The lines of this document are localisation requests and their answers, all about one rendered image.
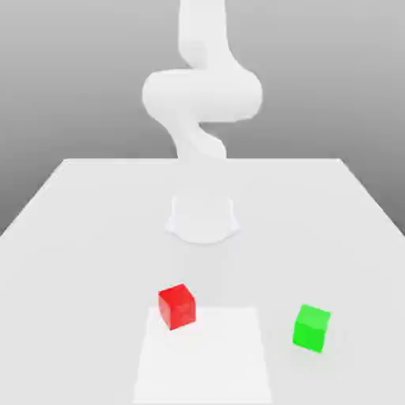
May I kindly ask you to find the small green cube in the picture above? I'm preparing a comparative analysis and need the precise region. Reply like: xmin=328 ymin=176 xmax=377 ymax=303
xmin=292 ymin=304 xmax=331 ymax=354

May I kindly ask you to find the small red cube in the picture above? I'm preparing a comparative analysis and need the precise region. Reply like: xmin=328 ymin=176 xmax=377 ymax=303
xmin=157 ymin=282 xmax=197 ymax=331

